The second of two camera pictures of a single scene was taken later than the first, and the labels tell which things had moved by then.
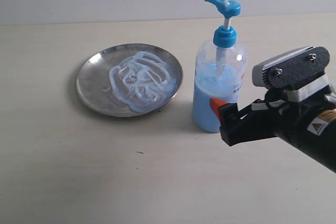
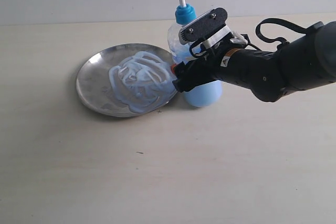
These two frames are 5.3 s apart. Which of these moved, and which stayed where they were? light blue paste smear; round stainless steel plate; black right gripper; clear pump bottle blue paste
Moved: black right gripper; clear pump bottle blue paste
Stayed: round stainless steel plate; light blue paste smear
